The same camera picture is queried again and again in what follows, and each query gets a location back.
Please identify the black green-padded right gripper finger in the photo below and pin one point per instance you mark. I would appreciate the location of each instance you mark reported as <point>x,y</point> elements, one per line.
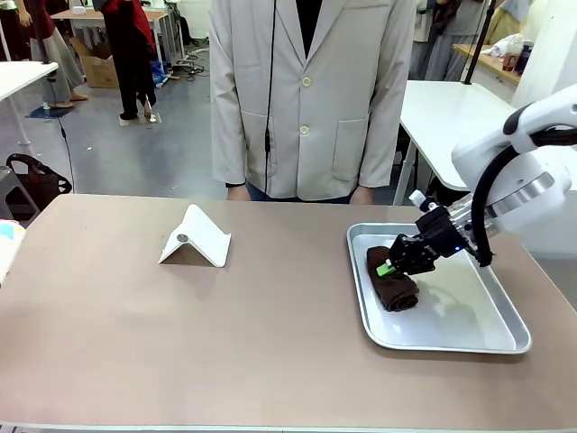
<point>408,243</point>
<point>414,264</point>

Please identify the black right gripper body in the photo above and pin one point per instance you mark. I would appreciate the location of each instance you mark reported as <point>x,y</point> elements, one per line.
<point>442,234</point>

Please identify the dark brown cloth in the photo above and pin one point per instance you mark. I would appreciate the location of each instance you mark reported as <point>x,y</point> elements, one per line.
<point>396,295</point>

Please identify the person's right forearm beige sleeve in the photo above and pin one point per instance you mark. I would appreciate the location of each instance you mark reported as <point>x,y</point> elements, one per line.
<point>225,144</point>

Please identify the person's left forearm beige sleeve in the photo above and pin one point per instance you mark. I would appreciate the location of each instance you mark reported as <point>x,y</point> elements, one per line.
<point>383,149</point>

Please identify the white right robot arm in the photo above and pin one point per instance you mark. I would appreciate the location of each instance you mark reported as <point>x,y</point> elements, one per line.
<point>500,153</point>

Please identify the person's left hand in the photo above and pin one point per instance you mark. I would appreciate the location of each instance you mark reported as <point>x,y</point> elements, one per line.
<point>363,195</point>

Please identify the person's right hand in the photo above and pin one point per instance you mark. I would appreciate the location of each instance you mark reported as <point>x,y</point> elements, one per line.
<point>237,192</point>

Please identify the silver metal tray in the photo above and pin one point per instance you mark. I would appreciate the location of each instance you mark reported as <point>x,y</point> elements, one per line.
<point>451,325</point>

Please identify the white side table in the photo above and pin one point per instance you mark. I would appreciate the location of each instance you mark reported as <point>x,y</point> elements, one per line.
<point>442,117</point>

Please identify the person torso in beige jacket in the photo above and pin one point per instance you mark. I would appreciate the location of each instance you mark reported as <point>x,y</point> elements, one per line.
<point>315,113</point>

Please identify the wooden top desk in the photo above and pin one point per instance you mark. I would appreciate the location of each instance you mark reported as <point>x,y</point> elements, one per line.
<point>496,67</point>

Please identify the red drink cup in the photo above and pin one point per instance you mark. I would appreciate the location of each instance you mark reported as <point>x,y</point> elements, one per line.
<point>509,62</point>

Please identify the background person in grey coat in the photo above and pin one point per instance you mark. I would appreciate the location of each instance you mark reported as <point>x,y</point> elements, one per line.
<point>446,40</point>

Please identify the dark blue cup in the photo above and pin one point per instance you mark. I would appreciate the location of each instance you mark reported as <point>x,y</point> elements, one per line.
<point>525,56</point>

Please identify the black vertical pole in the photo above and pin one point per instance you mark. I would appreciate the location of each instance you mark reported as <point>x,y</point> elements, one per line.
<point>479,40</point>

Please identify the white plastic bag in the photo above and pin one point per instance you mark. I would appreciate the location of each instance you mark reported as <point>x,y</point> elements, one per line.
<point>507,45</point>

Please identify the white folded phone stand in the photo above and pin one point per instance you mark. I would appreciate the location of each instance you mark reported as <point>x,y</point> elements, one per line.
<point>198,239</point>

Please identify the background person in yellow top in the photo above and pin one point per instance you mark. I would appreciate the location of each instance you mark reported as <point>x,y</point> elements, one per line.
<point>509,18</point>

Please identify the background person in red black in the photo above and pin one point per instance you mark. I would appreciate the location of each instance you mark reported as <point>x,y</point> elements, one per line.
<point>128,49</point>

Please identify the brown cardboard box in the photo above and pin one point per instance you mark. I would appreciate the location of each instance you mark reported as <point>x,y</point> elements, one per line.
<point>101,70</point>

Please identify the background person in grey skirt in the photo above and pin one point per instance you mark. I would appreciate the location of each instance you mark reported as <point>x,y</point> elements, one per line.
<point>63,58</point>

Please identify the wooden top background table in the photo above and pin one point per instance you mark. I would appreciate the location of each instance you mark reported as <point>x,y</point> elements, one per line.
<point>90,14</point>

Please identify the colourful printed white package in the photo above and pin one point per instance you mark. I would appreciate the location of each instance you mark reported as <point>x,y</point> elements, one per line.
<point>9,248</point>

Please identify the white table with leg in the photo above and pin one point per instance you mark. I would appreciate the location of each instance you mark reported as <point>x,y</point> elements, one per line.
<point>22,72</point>

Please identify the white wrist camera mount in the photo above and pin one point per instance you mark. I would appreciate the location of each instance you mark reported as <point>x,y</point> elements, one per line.
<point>420,200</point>

